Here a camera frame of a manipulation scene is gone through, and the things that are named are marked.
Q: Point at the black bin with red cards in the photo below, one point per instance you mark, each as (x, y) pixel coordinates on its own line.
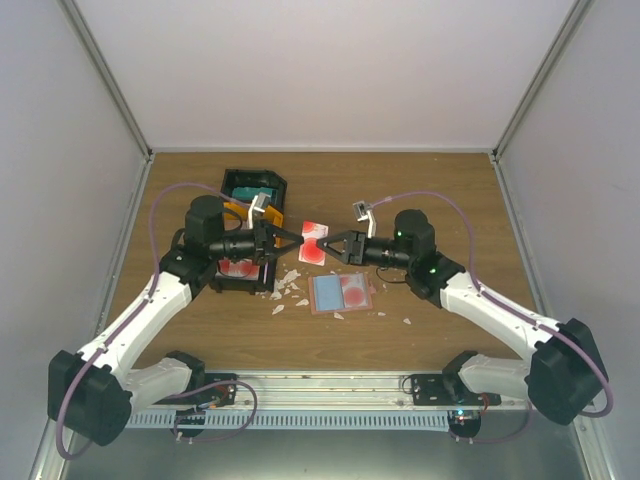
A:
(263, 283)

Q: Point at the red and white cards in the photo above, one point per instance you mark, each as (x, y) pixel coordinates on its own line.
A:
(243, 270)

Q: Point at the white debris pile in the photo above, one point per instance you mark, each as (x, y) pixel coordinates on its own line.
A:
(288, 293)

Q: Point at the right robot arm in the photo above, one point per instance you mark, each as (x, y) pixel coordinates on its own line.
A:
(559, 369)

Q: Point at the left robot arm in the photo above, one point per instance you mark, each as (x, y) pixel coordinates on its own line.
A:
(94, 391)

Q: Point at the black bin with teal cards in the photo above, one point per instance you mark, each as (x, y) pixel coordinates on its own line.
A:
(255, 178)

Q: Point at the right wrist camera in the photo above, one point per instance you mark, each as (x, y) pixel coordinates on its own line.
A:
(364, 213)

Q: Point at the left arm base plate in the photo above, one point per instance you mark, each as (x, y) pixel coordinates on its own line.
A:
(215, 392)

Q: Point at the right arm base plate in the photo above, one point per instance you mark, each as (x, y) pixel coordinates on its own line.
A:
(436, 389)

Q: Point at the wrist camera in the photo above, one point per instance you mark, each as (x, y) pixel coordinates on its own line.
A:
(257, 208)
(364, 213)

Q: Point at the yellow bin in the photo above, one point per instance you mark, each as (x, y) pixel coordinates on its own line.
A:
(235, 216)

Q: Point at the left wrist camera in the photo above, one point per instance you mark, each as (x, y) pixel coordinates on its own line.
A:
(257, 208)

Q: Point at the aluminium mounting rail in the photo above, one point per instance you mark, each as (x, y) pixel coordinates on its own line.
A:
(305, 391)

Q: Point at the grey slotted cable duct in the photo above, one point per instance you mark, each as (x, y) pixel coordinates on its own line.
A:
(297, 420)

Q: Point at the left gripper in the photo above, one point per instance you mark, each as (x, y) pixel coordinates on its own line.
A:
(269, 229)

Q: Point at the teal cards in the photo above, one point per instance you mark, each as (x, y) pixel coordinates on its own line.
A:
(247, 193)

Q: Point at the red credit card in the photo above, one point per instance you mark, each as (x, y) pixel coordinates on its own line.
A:
(355, 291)

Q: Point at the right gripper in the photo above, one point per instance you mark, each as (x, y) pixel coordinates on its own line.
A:
(344, 258)

